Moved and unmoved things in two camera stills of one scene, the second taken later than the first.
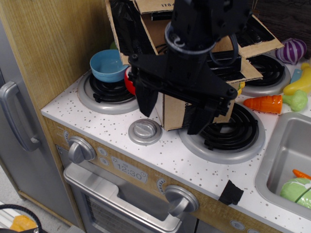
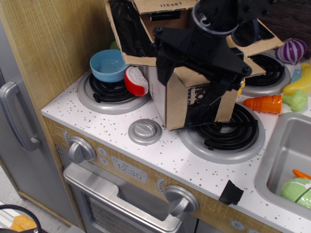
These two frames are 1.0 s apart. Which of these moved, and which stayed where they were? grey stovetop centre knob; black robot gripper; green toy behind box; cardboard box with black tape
Moved: black robot gripper
Stayed: cardboard box with black tape; grey stovetop centre knob; green toy behind box
